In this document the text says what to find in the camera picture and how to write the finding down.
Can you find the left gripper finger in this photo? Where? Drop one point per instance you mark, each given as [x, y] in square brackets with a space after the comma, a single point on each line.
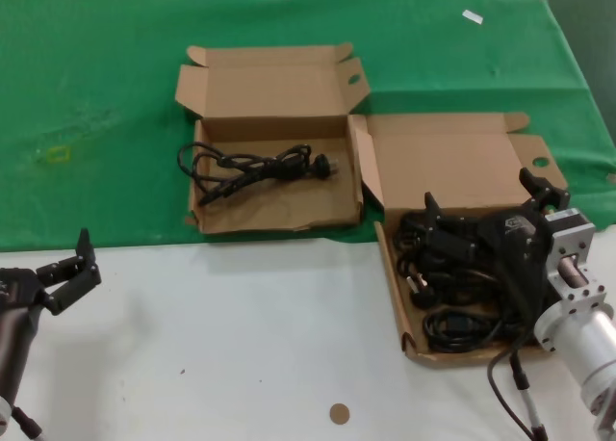
[77, 289]
[86, 248]

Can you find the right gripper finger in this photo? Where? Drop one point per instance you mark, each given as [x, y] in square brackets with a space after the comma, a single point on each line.
[541, 186]
[447, 241]

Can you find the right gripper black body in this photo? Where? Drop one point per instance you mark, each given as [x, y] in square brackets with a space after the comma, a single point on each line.
[515, 234]

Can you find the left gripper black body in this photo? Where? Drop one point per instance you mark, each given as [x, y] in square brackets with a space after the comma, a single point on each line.
[19, 292]

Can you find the cardboard box round hole lid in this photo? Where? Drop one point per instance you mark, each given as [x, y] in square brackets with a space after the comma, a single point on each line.
[447, 166]

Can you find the cardboard box oval hole lid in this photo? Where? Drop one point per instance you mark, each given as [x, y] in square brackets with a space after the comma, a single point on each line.
[274, 205]

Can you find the white table sheet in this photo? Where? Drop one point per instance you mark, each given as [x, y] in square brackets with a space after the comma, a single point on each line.
[216, 340]

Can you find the green table cloth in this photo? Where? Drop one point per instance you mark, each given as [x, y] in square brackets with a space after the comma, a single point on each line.
[96, 75]

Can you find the white label strip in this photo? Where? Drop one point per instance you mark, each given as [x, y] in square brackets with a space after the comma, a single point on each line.
[472, 17]

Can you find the brown round disc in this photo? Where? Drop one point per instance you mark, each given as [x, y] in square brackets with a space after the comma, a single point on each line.
[339, 414]

